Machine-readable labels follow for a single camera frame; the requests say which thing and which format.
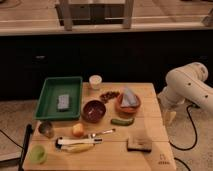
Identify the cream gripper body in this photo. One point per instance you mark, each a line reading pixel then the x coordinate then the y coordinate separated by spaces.
pixel 168 116

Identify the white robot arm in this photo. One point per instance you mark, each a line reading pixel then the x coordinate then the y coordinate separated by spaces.
pixel 185 83

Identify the orange bowl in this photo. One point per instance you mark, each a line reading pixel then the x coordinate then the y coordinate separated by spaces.
pixel 128 110

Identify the purple bowl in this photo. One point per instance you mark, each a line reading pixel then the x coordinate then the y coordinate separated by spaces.
pixel 93 111

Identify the grey folded cloth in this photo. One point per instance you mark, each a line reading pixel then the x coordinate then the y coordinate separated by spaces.
pixel 129 98

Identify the green cucumber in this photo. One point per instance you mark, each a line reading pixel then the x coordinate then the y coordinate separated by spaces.
pixel 121 122

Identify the metal spoon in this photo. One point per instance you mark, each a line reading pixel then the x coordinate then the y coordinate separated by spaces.
pixel 93 135

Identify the brown grapes bunch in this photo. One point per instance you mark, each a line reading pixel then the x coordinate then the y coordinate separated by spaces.
pixel 108 96

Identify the white cup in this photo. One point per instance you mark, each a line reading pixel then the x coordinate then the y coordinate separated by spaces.
pixel 95 82

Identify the orange peach fruit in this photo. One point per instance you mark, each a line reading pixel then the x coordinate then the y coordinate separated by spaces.
pixel 78 130

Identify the yellow banana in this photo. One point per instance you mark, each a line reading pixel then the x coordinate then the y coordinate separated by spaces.
pixel 77 148

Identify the grey sponge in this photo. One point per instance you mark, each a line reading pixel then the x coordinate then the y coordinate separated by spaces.
pixel 63 102

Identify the green plastic tray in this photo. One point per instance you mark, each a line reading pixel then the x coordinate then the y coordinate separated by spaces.
pixel 49 100

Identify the small metal cup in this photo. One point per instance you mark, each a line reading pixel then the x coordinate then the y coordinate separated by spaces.
pixel 46 129

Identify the white handled tool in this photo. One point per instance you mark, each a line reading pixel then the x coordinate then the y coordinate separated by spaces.
pixel 65 142

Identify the wooden chair frame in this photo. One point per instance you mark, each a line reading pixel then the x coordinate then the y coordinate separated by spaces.
pixel 94 12

